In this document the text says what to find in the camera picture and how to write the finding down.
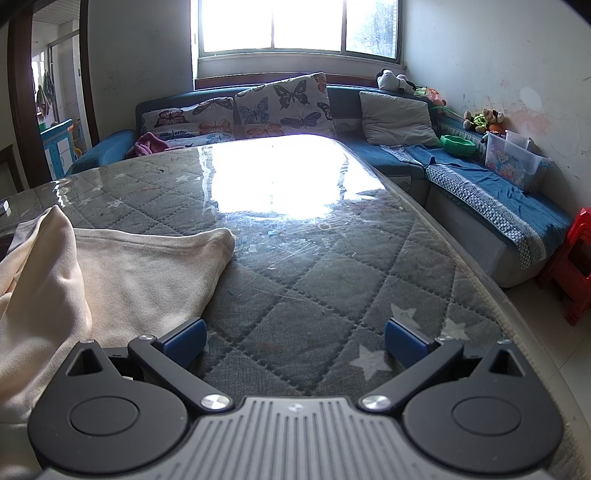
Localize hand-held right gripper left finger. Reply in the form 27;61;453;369
67;318;234;414

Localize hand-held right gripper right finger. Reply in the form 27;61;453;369
359;318;532;413

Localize cream towel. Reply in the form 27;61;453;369
0;204;237;480

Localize hanging clothes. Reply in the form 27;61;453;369
37;71;55;116

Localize blue bench mattress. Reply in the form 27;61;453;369
381;144;548;271

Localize red plastic stool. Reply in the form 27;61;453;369
536;206;591;326

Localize pink cloth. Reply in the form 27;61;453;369
127;132;171;158

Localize green bowl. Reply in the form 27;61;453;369
440;134;478;157

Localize clear plastic storage box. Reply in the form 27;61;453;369
480;130;552;192

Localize flat butterfly print pillow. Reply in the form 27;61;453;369
141;97;236;149

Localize grey pillow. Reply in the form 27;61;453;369
359;91;441;148

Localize blue cabinet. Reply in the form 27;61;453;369
41;119;77;178

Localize green plush toy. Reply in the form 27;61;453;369
463;111;491;134

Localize blue corner sofa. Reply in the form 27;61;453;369
71;74;575;287

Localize brown plush bear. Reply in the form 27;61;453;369
482;108;505;134

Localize pink and green toy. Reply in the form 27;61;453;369
416;87;448;109

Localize large butterfly print pillow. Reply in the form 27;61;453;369
234;73;336;139

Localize panda plush toy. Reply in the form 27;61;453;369
376;69;419;96

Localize window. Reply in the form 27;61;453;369
191;0;402;63

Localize brown door frame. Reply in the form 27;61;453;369
7;0;100;185

